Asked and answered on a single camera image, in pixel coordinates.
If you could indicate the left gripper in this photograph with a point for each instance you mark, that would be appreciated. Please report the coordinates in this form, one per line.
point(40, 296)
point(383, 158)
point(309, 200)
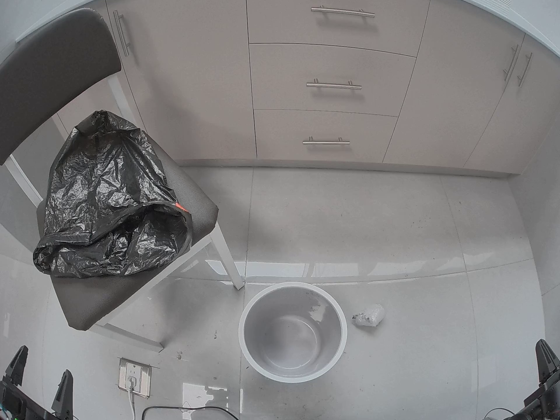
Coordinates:
point(22, 403)

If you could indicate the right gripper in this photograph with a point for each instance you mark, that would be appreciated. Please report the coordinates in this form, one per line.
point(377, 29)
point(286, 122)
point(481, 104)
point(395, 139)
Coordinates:
point(544, 403)

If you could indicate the black plastic bag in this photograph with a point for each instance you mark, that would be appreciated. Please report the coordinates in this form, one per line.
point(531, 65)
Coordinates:
point(109, 190)

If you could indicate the white trash bin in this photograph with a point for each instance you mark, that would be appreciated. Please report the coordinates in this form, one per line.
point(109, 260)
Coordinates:
point(293, 344)

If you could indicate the crumpled white paper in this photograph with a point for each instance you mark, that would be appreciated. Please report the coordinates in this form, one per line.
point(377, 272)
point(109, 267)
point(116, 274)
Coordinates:
point(369, 315)

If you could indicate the grey padded white-framed chair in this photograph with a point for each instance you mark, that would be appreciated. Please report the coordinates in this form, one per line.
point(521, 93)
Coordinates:
point(43, 59)

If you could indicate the beige cabinet with drawers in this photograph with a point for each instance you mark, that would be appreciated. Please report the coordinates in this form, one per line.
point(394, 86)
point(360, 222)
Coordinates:
point(328, 50)

